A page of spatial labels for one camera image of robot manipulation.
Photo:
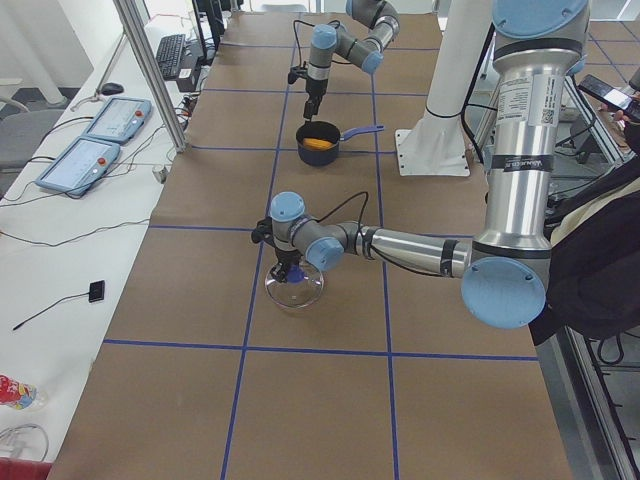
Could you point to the small black box device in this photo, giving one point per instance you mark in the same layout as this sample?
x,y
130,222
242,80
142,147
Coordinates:
x,y
96,291

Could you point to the aluminium frame post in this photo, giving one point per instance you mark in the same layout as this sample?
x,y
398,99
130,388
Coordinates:
x,y
133,27

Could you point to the blue teach pendant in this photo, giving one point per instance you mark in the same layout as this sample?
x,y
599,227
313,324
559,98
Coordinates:
x,y
85,161
119,119

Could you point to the yellow plastic corn cob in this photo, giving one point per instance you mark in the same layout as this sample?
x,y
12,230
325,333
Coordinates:
x,y
316,144

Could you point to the person in black jacket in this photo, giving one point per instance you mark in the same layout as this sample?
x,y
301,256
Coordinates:
x,y
594,272

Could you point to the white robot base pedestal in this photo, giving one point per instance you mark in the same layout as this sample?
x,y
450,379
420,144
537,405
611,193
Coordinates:
x,y
435,146

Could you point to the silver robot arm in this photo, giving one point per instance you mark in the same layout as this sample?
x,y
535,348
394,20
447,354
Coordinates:
x,y
333,38
504,269

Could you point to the black computer mouse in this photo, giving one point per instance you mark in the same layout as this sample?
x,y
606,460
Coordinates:
x,y
111,88

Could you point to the lower blue teach pendant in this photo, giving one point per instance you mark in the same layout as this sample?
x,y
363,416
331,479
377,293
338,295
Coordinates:
x,y
85,161

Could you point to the red patterned plastic bottle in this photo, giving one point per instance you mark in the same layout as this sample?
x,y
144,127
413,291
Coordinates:
x,y
21,396

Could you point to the black keyboard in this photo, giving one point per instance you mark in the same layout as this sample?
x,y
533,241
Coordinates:
x,y
169,55

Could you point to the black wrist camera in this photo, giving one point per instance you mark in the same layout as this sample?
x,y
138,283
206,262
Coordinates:
x,y
263,232
295,73

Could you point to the glass pot lid blue knob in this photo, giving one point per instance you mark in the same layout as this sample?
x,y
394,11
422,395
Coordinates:
x,y
302,285

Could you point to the upper blue teach pendant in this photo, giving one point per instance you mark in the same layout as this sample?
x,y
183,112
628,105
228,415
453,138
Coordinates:
x,y
119,119

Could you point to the black smartphone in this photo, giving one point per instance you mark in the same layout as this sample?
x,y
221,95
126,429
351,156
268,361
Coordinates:
x,y
605,93

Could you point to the blue saucepan with handle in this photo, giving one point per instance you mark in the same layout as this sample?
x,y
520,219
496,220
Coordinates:
x,y
327,131

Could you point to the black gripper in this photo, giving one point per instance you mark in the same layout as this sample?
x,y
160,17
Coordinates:
x,y
315,87
286,258

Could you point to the small silver metal cylinder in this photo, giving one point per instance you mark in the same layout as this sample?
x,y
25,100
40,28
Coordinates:
x,y
160,173

